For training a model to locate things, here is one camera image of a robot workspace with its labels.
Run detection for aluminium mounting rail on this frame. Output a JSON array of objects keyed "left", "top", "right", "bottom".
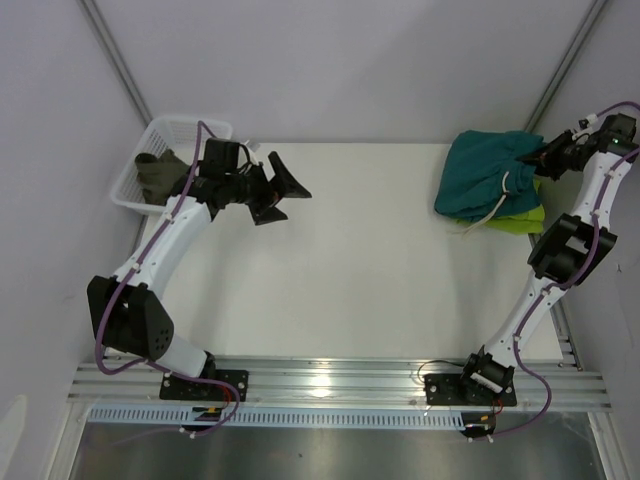
[{"left": 67, "top": 356, "right": 612, "bottom": 413}]

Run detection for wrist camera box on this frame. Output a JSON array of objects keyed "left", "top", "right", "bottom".
[
  {"left": 599, "top": 113, "right": 637, "bottom": 146},
  {"left": 200, "top": 138, "right": 240, "bottom": 173}
]

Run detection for white plastic basket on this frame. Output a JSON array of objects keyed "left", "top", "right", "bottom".
[{"left": 110, "top": 115, "right": 209, "bottom": 215}]

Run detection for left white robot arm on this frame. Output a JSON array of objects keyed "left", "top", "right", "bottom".
[{"left": 87, "top": 152, "right": 312, "bottom": 400}]

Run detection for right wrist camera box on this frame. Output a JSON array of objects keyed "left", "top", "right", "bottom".
[{"left": 599, "top": 113, "right": 637, "bottom": 146}]

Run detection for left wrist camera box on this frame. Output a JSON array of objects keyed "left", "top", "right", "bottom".
[{"left": 200, "top": 138, "right": 240, "bottom": 173}]

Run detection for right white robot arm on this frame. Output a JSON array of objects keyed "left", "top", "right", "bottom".
[{"left": 456, "top": 127, "right": 639, "bottom": 404}]

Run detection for right aluminium corner post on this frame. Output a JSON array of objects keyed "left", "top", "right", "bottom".
[{"left": 524, "top": 0, "right": 612, "bottom": 133}]

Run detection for aluminium corner post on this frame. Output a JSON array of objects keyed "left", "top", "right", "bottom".
[
  {"left": 76, "top": 0, "right": 153, "bottom": 126},
  {"left": 524, "top": 0, "right": 612, "bottom": 133}
]

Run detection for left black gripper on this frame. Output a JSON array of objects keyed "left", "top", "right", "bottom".
[{"left": 226, "top": 153, "right": 311, "bottom": 226}]

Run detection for left aluminium corner post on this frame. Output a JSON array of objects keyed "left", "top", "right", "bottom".
[{"left": 76, "top": 0, "right": 153, "bottom": 126}]

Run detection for white slotted cable duct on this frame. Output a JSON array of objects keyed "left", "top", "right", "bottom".
[{"left": 87, "top": 404, "right": 465, "bottom": 431}]

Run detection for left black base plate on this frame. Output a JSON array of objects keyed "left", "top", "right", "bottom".
[{"left": 159, "top": 369, "right": 250, "bottom": 403}]

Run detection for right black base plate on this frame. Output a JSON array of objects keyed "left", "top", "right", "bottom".
[{"left": 420, "top": 373, "right": 518, "bottom": 407}]

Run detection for lime green folded shorts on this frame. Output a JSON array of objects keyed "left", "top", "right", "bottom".
[{"left": 455, "top": 180, "right": 546, "bottom": 235}]

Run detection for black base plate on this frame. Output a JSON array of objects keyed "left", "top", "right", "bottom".
[
  {"left": 159, "top": 369, "right": 250, "bottom": 403},
  {"left": 420, "top": 373, "right": 518, "bottom": 407}
]

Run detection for teal green shorts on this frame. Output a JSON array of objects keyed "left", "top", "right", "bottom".
[{"left": 434, "top": 130, "right": 545, "bottom": 223}]

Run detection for olive green shorts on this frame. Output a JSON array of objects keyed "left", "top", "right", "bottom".
[{"left": 134, "top": 149, "right": 190, "bottom": 206}]

